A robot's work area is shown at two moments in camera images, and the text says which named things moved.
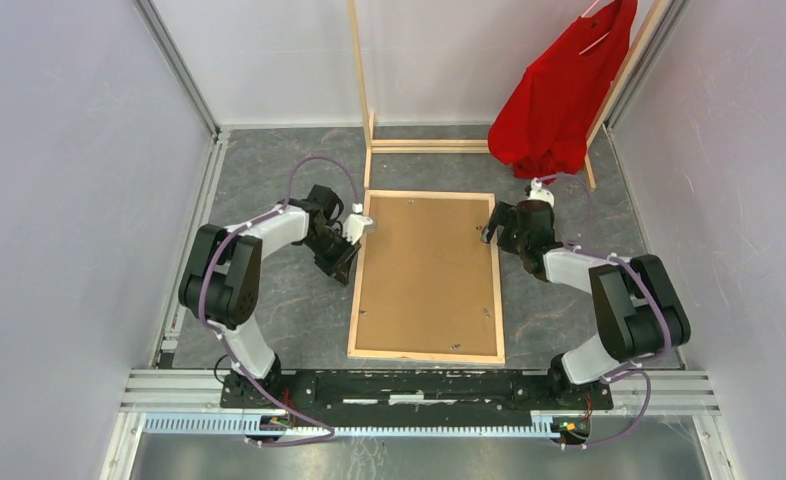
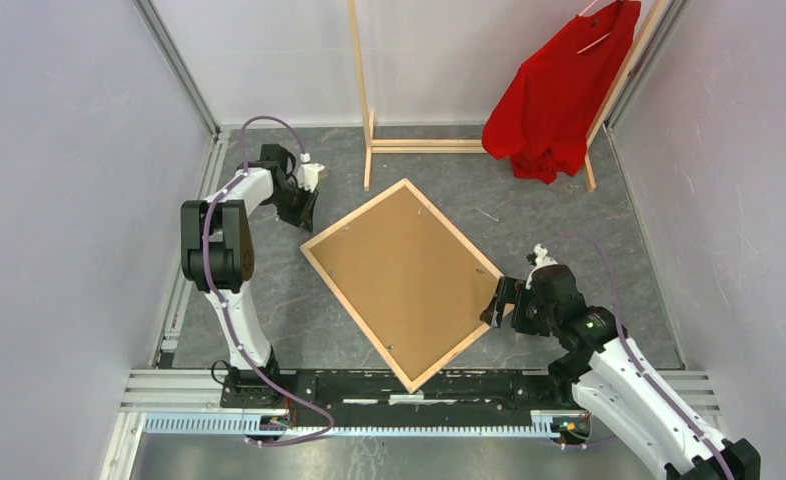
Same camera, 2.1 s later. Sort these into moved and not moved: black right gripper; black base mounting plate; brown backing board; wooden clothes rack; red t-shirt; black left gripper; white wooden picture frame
Moved: brown backing board; black right gripper; black left gripper; white wooden picture frame
Not moved: black base mounting plate; red t-shirt; wooden clothes rack
